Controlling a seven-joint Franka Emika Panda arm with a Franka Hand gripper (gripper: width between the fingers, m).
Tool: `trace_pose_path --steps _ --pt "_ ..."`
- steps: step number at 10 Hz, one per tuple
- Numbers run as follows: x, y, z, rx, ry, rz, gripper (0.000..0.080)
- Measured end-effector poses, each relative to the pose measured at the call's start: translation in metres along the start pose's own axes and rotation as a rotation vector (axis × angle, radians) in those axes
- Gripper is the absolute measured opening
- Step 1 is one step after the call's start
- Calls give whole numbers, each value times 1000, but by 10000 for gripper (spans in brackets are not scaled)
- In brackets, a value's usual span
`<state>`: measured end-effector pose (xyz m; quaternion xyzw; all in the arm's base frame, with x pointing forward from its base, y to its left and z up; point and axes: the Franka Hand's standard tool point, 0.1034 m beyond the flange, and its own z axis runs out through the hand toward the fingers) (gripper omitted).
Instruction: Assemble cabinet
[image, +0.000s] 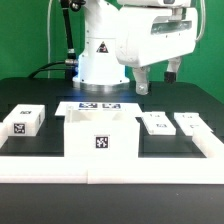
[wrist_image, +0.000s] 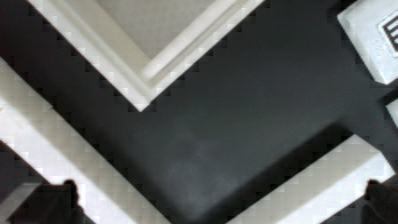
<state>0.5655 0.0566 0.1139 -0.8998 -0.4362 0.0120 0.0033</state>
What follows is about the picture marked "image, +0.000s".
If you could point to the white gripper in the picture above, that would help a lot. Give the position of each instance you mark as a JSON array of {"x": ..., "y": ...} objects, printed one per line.
[{"x": 149, "y": 35}]

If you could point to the white cabinet door panel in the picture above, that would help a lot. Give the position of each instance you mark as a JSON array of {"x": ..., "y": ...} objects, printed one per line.
[
  {"x": 157, "y": 123},
  {"x": 188, "y": 121}
]

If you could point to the white cabinet body box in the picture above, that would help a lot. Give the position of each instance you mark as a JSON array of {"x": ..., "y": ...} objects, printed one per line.
[{"x": 100, "y": 134}]

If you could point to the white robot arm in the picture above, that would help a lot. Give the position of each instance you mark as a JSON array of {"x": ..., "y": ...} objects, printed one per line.
[{"x": 97, "y": 67}]

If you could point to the white cabinet top block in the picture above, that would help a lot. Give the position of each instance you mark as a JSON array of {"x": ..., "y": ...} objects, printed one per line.
[{"x": 25, "y": 120}]

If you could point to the white U-shaped table fence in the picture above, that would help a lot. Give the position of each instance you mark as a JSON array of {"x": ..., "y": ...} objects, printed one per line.
[{"x": 15, "y": 169}]

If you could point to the white marker base plate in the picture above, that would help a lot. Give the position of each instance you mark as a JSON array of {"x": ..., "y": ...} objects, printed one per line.
[{"x": 131, "y": 108}]

